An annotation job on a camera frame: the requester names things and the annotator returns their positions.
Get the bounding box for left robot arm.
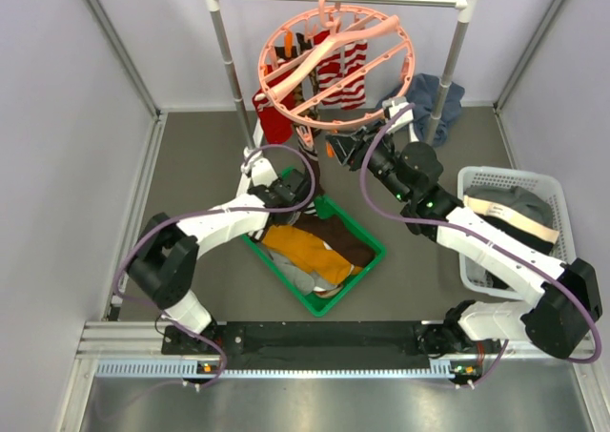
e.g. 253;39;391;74
118;170;315;353

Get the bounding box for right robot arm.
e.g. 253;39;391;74
327;130;602;363

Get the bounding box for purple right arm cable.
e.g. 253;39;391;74
360;102;602;390

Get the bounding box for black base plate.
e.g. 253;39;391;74
161;319;482;371

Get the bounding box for white plastic laundry basket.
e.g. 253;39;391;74
457;166;577;300

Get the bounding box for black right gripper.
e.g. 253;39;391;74
325;120;411;204

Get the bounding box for pink clothes peg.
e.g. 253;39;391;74
295;125;315;150

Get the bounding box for dark clothes in basket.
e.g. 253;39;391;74
464;186;561;290

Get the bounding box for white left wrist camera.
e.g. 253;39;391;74
239;156;277;189

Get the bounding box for grey sock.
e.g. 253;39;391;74
270;251;336;295

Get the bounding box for blue-grey crumpled cloth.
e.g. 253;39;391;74
376;72;466;147

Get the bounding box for green plastic bin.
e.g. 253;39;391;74
242;195;387;318

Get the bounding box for white and steel clothes rack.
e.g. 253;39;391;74
205;0;478;152

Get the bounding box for mustard yellow sock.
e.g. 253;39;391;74
262;225;363;285

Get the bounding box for orange clothes peg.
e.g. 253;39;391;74
283;31;297;60

